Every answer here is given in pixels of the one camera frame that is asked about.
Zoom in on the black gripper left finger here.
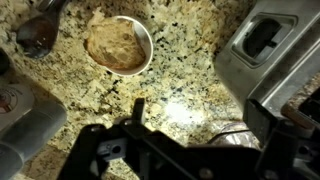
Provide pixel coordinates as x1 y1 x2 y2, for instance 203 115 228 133
56 97 214 180

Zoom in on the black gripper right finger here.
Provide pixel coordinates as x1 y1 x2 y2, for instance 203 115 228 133
242 98 320 180

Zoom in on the pale wide bread slice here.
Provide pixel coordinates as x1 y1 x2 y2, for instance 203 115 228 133
83 9 147 71

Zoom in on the stainless steel two-slot toaster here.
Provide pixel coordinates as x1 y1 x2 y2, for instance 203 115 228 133
214 0 320 131

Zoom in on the white ceramic bowl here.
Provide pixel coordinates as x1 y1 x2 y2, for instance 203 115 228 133
84 15 154 77

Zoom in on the grey sports water bottle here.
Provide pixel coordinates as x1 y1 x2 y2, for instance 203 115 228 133
0 99 68 180

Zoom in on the metal spoon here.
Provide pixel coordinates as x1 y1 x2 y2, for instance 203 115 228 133
15 0 68 59

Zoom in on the black sports water bottle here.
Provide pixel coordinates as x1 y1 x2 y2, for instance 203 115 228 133
0 49 10 76

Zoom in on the shiny metal utensil handle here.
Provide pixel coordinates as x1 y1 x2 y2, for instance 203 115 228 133
36 0 54 11

